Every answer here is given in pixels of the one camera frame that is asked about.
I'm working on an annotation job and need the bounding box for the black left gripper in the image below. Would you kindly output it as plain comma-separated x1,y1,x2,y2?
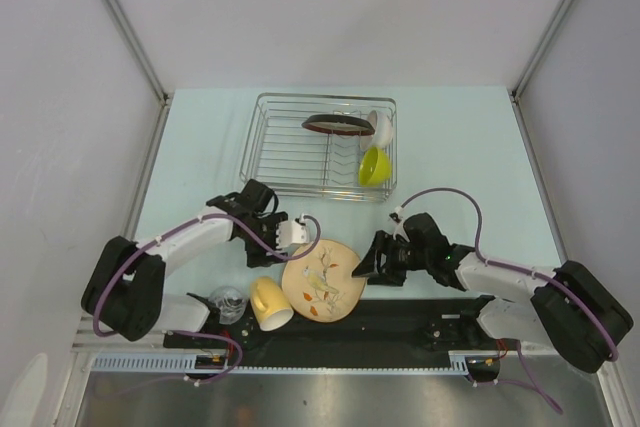
239,211,288,267

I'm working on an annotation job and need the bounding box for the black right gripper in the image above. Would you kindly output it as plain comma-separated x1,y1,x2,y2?
352,229,431,287

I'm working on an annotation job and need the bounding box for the yellow mug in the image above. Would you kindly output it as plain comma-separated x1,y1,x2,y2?
249,277,294,332

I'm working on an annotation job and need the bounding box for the beige bird pattern plate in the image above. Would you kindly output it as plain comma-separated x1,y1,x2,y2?
281,239,366,323

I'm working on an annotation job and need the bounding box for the lime green bowl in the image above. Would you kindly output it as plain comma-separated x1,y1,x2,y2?
358,147,392,187

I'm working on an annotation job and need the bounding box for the chrome wire dish rack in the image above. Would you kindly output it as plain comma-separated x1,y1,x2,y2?
240,93,397,202

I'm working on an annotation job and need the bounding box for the white bowl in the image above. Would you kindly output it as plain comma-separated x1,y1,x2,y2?
359,110,394,152

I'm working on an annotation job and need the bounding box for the red rimmed beige plate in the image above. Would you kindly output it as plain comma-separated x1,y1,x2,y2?
301,114,375,136

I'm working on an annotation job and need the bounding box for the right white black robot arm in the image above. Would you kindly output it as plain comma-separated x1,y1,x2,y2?
352,213,634,373

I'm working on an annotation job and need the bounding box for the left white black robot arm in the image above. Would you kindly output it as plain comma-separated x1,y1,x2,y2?
81,179,289,347

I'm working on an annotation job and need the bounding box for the clear glass cup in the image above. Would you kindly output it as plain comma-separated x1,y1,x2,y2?
209,286,248,325

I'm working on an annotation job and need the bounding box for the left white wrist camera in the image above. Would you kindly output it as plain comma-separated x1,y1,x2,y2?
276,219,310,250

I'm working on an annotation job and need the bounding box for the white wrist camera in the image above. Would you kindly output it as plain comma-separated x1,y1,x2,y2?
276,219,310,250
389,206,408,240

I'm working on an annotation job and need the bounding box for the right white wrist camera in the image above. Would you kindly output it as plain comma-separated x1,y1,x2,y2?
389,206,408,240

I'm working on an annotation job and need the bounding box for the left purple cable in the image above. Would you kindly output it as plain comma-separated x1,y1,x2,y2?
93,214,321,398

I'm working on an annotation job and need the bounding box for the purple cable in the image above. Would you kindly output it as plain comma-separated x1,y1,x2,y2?
389,187,620,416
93,214,321,398

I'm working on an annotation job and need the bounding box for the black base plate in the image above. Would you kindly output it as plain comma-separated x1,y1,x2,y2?
99,298,586,382

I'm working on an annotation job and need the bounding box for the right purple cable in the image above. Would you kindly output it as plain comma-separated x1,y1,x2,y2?
389,187,620,416

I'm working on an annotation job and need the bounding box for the aluminium front rail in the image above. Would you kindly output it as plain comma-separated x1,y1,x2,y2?
74,302,500,352

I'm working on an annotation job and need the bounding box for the white slotted cable duct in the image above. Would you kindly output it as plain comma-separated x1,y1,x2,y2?
91,353,500,376

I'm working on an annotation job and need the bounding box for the left aluminium corner post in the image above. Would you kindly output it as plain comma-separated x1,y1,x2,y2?
73,0,171,107

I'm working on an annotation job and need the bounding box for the aluminium corner post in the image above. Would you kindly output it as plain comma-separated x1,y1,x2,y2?
510,0,604,98
73,0,171,107

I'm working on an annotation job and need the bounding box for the right aluminium corner post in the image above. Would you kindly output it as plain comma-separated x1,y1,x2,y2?
510,0,604,98

